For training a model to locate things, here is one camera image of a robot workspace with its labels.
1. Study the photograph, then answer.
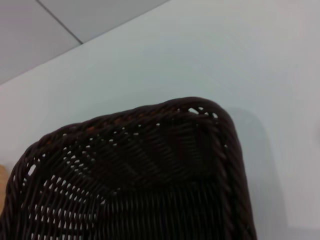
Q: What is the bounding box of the dark brown wicker basket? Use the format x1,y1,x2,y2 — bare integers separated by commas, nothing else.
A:
0,96,258,240

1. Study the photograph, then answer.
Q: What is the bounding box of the orange striped bread loaf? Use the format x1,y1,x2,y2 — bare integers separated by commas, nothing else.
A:
0,163,11,217

